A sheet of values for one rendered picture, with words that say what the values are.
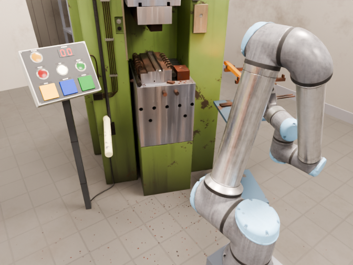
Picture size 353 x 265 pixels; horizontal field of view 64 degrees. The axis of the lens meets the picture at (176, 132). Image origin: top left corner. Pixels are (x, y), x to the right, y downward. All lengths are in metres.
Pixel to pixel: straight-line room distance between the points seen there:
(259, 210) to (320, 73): 0.47
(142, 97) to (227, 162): 0.94
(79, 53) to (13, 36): 2.99
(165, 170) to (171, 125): 0.38
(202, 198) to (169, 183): 1.17
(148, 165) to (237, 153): 1.19
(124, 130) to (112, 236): 0.75
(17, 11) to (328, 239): 4.37
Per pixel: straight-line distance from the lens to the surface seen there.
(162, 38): 2.26
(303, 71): 0.87
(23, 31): 4.63
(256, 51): 0.91
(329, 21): 3.75
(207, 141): 2.34
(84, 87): 1.62
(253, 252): 1.03
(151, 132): 1.92
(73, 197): 2.38
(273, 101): 1.41
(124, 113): 2.05
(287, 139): 1.28
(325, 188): 2.65
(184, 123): 1.94
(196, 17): 1.91
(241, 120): 0.94
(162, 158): 2.06
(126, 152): 2.23
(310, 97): 0.96
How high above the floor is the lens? 1.59
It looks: 32 degrees down
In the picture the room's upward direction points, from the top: 1 degrees clockwise
